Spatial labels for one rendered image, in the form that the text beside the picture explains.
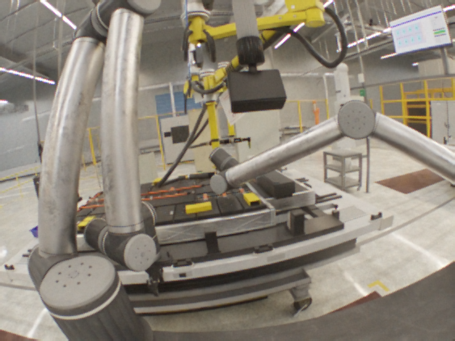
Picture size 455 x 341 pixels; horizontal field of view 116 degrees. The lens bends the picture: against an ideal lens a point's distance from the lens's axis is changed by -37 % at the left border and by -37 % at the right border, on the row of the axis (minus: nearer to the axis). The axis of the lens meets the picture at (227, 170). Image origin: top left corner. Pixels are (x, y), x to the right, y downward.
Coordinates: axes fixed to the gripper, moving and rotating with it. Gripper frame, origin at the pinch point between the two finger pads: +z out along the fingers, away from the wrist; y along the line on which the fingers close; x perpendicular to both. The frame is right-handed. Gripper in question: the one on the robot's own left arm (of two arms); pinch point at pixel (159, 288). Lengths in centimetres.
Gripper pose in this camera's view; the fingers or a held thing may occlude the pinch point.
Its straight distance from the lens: 102.1
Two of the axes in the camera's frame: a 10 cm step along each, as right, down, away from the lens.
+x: 9.9, -1.2, -0.2
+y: 0.0, 2.1, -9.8
